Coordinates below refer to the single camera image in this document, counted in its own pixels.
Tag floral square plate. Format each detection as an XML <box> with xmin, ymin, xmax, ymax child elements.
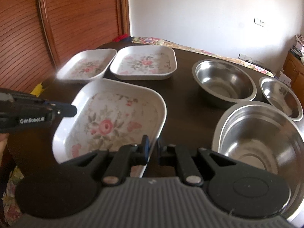
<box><xmin>52</xmin><ymin>79</ymin><xmax>167</xmax><ymax>163</ymax></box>

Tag medium steel bowl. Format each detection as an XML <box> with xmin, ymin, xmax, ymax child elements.
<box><xmin>192</xmin><ymin>59</ymin><xmax>257</xmax><ymax>109</ymax></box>

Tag large steel bowl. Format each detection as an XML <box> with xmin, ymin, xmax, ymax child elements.
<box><xmin>212</xmin><ymin>101</ymin><xmax>303</xmax><ymax>223</ymax></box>

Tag small steel bowl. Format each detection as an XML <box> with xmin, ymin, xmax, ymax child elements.
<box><xmin>259</xmin><ymin>77</ymin><xmax>303</xmax><ymax>121</ymax></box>

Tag person left hand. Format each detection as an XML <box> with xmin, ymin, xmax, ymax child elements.
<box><xmin>0</xmin><ymin>133</ymin><xmax>9</xmax><ymax>164</ymax></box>

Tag wooden louvered wardrobe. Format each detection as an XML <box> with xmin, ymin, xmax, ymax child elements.
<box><xmin>1</xmin><ymin>0</ymin><xmax>130</xmax><ymax>92</ymax></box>

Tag floral bedspread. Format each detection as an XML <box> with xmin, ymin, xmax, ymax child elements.
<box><xmin>131</xmin><ymin>36</ymin><xmax>275</xmax><ymax>78</ymax></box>

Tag red and navy clothes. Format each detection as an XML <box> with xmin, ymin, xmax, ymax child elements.
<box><xmin>112</xmin><ymin>33</ymin><xmax>133</xmax><ymax>42</ymax></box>

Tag wooden sideboard cabinet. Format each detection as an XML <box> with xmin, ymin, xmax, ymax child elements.
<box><xmin>283</xmin><ymin>51</ymin><xmax>304</xmax><ymax>102</ymax></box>

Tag stack of boxes and papers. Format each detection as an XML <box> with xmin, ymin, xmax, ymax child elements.
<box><xmin>293</xmin><ymin>34</ymin><xmax>304</xmax><ymax>55</ymax></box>

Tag wall power outlet strip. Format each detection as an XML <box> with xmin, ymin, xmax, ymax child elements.
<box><xmin>238</xmin><ymin>53</ymin><xmax>262</xmax><ymax>65</ymax></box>

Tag wall light switch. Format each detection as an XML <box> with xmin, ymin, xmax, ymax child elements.
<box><xmin>253</xmin><ymin>17</ymin><xmax>265</xmax><ymax>27</ymax></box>

